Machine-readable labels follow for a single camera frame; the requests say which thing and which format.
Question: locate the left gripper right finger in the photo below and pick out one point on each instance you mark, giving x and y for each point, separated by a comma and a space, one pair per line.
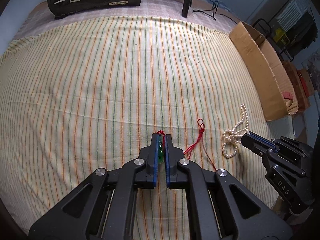
170, 158

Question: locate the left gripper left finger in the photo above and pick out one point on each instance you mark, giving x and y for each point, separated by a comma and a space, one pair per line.
152, 161

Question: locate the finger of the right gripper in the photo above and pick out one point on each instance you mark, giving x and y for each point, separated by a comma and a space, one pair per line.
267, 143
252, 145

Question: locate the green jade red cord pendant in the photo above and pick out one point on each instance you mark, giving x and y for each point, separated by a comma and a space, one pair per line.
187, 153

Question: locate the cardboard tray box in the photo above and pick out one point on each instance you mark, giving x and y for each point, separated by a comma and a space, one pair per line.
266, 70

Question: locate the yellow striped cloth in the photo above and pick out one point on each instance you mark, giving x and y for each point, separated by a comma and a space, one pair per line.
92, 93

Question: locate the yellow crate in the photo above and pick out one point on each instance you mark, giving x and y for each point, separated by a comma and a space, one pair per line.
281, 38

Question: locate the black clothes rack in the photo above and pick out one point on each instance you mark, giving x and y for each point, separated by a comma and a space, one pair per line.
301, 35

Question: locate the striped hanging cloth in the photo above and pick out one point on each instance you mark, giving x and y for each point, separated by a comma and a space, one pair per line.
291, 13

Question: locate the checkered bed sheet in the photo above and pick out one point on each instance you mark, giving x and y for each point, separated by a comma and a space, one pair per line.
41, 18

